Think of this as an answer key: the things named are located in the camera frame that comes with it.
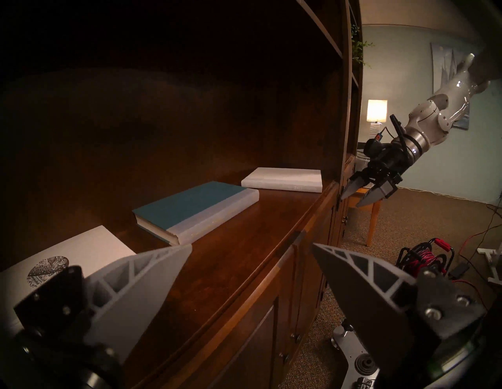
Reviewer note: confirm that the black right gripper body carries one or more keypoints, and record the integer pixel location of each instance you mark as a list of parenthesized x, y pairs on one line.
[(388, 161)]

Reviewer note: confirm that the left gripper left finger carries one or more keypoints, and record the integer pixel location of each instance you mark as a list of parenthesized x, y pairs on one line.
[(137, 282)]

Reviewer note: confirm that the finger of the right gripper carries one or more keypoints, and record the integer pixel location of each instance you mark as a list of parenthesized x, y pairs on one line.
[(380, 192), (357, 182)]

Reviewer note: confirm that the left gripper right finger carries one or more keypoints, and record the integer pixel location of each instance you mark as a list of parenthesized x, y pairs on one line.
[(364, 282)]

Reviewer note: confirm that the white paperback with ink drawing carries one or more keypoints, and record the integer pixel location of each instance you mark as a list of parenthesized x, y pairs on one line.
[(90, 247)]

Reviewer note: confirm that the blue hardcover book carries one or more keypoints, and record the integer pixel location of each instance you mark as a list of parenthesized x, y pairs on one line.
[(188, 204)]

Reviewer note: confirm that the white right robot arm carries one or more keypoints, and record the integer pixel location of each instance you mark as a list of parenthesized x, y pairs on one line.
[(443, 109)]

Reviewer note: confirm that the small wooden side table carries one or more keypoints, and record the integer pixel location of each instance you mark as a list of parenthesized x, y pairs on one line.
[(374, 223)]

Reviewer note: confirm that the black star knob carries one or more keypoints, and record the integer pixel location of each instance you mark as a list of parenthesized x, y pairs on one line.
[(346, 326)]

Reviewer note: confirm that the lit table lamp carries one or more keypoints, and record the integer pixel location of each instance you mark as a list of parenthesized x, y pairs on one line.
[(376, 110)]

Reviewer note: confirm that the white book pale blue spine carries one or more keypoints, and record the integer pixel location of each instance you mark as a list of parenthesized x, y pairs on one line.
[(282, 178)]

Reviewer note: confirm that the black round disc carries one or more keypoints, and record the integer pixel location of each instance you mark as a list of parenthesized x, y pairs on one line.
[(365, 364)]

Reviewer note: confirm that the black power adapter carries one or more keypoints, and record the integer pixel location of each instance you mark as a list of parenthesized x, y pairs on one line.
[(459, 269)]

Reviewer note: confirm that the dark wooden bookshelf cabinet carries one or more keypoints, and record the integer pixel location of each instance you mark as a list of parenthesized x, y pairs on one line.
[(235, 255)]

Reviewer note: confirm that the black power strip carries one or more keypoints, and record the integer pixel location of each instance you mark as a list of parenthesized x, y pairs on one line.
[(368, 384)]

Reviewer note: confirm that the green plant in white pot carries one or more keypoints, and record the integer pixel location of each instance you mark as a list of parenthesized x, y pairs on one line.
[(359, 47)]

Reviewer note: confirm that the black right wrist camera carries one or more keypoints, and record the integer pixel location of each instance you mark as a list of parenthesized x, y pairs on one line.
[(372, 147)]

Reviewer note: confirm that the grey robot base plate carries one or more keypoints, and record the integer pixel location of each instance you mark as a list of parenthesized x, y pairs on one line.
[(353, 349)]

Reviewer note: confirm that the pale blue wall picture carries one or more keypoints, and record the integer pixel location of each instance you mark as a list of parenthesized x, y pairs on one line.
[(443, 62)]

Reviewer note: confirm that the white furniture frame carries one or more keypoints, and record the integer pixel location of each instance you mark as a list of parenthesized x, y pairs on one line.
[(492, 259)]

